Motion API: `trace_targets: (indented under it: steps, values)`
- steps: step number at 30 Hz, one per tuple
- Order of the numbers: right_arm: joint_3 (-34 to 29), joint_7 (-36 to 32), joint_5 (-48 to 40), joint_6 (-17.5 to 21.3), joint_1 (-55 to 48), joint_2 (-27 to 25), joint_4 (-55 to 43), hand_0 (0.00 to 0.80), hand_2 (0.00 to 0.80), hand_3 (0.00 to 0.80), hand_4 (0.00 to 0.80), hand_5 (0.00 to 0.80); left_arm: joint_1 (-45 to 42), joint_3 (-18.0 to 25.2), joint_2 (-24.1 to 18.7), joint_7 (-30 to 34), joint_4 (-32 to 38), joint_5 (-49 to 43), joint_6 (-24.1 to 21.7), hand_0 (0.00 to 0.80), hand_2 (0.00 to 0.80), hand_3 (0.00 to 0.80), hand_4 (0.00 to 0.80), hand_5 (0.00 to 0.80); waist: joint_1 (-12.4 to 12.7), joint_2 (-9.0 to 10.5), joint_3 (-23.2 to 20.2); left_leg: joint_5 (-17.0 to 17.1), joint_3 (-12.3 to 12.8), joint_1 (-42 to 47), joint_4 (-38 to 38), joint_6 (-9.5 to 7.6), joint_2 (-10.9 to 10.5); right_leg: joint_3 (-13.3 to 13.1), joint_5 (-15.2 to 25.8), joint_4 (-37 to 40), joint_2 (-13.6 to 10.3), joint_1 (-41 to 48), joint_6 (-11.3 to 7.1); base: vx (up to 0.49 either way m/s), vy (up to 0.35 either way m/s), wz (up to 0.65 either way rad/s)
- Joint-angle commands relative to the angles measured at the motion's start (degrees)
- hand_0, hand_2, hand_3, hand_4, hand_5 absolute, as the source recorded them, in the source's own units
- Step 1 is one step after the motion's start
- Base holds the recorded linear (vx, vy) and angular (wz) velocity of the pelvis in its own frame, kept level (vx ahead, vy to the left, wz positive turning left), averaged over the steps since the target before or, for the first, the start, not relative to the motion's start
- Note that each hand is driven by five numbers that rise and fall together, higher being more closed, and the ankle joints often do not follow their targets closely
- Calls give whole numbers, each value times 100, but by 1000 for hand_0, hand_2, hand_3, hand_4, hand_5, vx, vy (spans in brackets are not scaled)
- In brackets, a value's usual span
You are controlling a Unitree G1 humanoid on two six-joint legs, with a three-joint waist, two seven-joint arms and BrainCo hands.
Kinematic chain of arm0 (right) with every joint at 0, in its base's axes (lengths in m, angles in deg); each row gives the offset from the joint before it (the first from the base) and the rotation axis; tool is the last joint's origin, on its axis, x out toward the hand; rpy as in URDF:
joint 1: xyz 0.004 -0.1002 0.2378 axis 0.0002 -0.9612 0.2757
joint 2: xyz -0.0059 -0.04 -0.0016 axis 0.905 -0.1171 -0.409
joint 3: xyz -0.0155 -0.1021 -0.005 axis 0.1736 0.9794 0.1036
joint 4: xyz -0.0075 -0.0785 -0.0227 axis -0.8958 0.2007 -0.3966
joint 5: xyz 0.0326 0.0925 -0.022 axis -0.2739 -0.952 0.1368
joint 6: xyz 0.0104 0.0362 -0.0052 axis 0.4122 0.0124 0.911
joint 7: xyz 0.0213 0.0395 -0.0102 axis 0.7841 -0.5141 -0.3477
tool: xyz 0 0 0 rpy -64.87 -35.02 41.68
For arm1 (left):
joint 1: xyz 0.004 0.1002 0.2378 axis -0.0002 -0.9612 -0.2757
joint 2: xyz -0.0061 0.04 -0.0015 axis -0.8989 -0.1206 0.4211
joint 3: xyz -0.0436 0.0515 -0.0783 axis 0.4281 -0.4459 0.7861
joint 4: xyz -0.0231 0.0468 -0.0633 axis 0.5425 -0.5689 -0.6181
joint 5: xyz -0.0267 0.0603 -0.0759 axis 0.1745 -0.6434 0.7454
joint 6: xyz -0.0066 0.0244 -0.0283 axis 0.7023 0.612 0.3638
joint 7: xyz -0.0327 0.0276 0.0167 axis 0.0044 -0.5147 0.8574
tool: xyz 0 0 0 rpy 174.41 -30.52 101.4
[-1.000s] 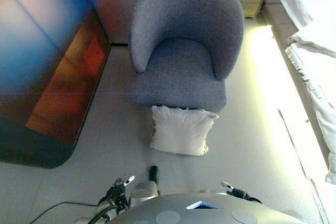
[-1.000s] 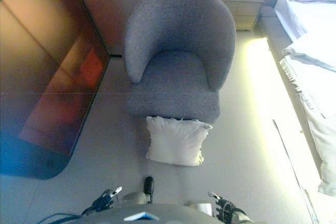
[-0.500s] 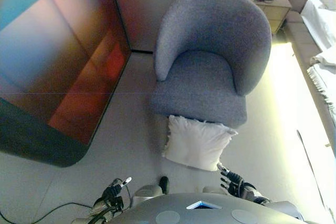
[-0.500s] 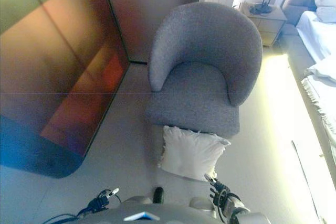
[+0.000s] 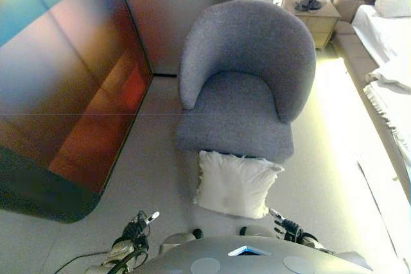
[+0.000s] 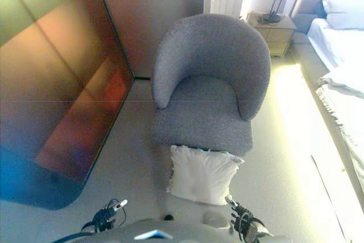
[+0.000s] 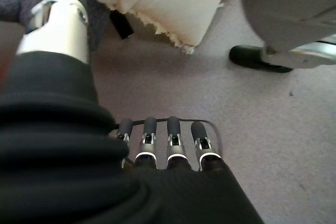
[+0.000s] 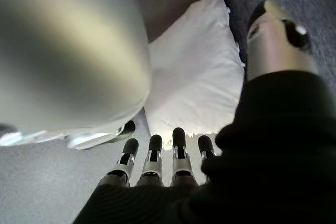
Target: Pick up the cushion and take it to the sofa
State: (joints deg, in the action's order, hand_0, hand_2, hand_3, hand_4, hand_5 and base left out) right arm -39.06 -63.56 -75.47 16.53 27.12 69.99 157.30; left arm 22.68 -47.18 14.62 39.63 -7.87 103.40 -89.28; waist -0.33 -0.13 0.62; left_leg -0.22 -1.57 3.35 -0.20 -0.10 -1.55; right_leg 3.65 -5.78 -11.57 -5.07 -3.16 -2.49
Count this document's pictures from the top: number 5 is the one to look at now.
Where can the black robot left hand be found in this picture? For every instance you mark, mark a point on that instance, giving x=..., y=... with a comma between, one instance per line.
x=136, y=227

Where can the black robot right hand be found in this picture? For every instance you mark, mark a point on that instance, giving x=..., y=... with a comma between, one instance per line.
x=289, y=227

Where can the white fringed cushion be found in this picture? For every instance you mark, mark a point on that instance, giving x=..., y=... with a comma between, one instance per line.
x=234, y=184

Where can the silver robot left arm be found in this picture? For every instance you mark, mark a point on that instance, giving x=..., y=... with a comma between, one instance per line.
x=120, y=251

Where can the silver robot right leg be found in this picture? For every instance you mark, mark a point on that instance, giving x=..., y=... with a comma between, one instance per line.
x=260, y=230

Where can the silver robot leg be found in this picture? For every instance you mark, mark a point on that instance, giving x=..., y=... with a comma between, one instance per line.
x=176, y=240
x=260, y=230

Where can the silver robot left leg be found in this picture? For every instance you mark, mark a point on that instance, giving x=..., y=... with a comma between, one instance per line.
x=176, y=240

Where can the grey robot torso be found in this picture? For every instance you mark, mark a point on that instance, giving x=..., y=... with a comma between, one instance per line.
x=205, y=254

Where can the grey fabric armchair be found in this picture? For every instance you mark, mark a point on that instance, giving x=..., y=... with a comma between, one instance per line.
x=241, y=110

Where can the white fringed blanket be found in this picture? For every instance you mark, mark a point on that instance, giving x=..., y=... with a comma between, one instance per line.
x=395, y=100

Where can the glossy brown wooden table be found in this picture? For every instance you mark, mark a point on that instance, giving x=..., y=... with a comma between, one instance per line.
x=64, y=78

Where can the beige bedside table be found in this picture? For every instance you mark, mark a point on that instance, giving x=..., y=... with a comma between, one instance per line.
x=318, y=25

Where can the white bed sheet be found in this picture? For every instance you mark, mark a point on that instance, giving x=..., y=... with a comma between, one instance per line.
x=382, y=33

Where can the beige upholstered bed frame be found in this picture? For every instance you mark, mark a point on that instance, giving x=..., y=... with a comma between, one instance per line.
x=353, y=49

